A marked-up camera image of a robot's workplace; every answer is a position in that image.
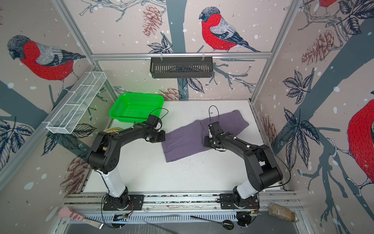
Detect round woven bamboo tray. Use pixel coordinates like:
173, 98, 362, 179
105, 127, 122, 133

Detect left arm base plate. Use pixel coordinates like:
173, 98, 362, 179
103, 195, 145, 211

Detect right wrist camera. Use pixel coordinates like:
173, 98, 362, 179
208, 122, 224, 137

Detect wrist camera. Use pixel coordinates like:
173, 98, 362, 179
146, 114, 162, 130
208, 122, 224, 137

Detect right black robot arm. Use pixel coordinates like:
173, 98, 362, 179
204, 132, 283, 207

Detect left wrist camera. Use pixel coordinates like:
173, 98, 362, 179
146, 114, 162, 130

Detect brown filled plastic bottle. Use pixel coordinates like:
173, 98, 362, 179
268, 203, 298, 223

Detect purple trousers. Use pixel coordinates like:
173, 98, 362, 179
162, 110, 249, 162

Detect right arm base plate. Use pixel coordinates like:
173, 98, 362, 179
217, 193, 260, 210

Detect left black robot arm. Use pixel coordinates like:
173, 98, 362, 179
86, 122, 165, 207

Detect black hanging plastic basket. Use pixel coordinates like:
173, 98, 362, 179
150, 57, 213, 79

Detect green plastic basket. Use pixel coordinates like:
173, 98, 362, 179
109, 93, 165, 123

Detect pink handled brush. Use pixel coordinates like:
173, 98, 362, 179
58, 207, 104, 229

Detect aluminium mounting rail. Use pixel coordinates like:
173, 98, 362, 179
63, 191, 304, 213

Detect black long spoon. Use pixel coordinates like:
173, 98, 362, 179
190, 215, 234, 231

